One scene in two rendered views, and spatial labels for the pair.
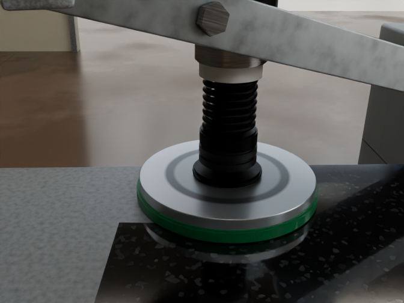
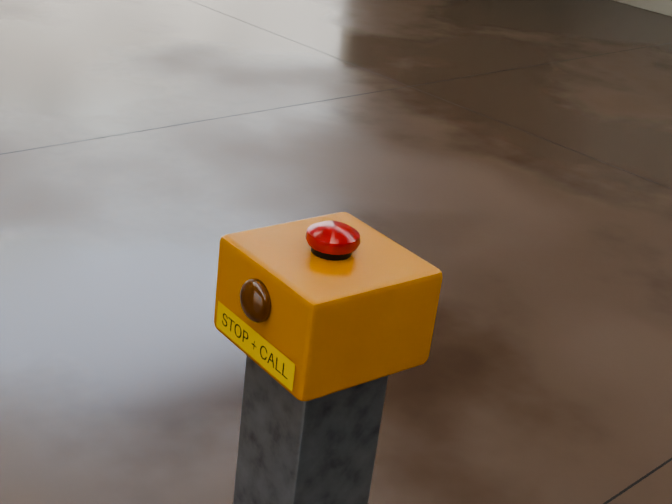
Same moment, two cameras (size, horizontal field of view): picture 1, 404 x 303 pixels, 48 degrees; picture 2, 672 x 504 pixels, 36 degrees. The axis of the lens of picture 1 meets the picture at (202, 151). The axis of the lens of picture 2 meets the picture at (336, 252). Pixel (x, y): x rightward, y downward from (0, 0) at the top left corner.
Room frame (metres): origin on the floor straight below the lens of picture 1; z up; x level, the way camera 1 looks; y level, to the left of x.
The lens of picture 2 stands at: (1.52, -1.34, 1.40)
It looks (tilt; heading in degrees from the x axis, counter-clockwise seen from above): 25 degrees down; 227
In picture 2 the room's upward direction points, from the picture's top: 7 degrees clockwise
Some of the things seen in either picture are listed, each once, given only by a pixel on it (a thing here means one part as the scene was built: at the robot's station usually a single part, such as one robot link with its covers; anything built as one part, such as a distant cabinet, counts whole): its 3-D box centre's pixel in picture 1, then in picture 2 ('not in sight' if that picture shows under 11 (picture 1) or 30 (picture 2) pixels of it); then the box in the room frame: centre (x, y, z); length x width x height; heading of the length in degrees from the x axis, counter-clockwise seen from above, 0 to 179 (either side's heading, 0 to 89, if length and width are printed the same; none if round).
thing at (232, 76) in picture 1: (231, 59); not in sight; (0.49, -0.03, 0.97); 0.07 x 0.07 x 0.04
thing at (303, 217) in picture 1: (226, 178); not in sight; (0.49, -0.03, 0.82); 0.22 x 0.22 x 0.04
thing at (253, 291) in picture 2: not in sight; (255, 300); (1.12, -1.84, 1.05); 0.03 x 0.02 x 0.03; 87
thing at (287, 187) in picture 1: (226, 176); not in sight; (0.49, -0.03, 0.82); 0.21 x 0.21 x 0.01
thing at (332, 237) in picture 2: not in sight; (332, 238); (1.05, -1.84, 1.09); 0.04 x 0.04 x 0.02
